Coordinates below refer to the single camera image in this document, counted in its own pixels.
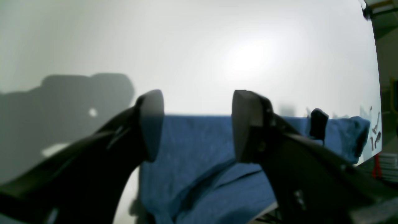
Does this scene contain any silver hex key pair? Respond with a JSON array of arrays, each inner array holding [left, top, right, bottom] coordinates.
[[370, 131, 382, 151]]

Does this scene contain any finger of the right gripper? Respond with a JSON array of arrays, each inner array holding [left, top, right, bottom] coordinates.
[[309, 108, 329, 145]]

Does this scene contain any long silver hex key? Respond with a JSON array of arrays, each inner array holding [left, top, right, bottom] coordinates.
[[372, 111, 381, 134]]

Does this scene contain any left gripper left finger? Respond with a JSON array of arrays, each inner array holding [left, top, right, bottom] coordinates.
[[1, 90, 164, 224]]

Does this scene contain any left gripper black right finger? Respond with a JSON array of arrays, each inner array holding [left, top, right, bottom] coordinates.
[[232, 90, 398, 224]]

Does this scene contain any blue T-shirt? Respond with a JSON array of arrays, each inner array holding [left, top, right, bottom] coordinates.
[[129, 115, 371, 224]]

